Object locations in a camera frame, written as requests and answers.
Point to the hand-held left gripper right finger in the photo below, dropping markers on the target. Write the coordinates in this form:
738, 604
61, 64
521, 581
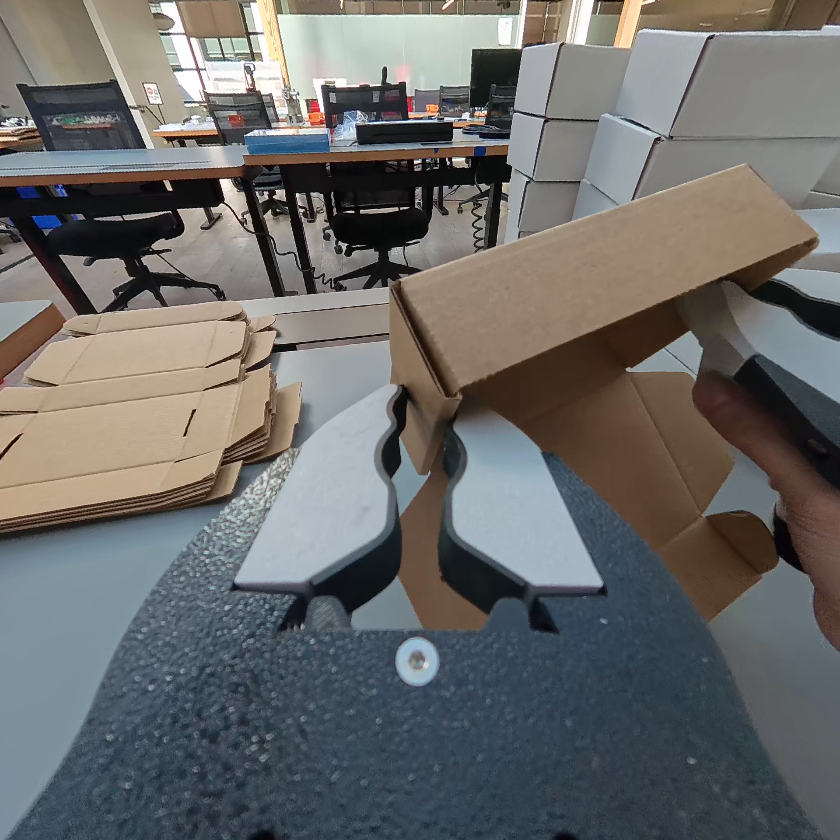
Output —
518, 518

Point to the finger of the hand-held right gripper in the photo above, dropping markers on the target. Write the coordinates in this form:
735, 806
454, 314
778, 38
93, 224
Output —
814, 302
718, 328

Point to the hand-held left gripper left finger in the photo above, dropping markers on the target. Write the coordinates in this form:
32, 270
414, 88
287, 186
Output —
321, 512

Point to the brown cardboard box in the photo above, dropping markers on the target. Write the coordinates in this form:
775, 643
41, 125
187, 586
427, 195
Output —
577, 295

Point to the blue flat box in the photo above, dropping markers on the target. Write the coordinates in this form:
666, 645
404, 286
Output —
285, 141

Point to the person's right hand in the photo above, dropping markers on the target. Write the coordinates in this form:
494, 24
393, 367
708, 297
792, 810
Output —
820, 538

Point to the stack of flat cardboard sheets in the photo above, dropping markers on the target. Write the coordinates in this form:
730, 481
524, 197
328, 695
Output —
118, 439

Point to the stack of white boxes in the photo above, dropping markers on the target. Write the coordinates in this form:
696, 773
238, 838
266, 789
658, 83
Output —
722, 85

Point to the black office chair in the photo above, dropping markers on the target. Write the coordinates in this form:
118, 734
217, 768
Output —
239, 118
111, 236
377, 226

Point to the black computer monitor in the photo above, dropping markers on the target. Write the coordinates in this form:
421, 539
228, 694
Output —
492, 79

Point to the grey desk wooden edge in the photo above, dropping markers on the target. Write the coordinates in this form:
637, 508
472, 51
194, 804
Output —
394, 152
98, 161

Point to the long black device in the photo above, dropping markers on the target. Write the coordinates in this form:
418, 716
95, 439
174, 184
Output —
403, 132

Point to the wooden post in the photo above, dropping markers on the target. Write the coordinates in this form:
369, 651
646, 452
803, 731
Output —
627, 19
272, 39

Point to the white wall sign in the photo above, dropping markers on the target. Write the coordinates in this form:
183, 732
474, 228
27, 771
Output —
152, 93

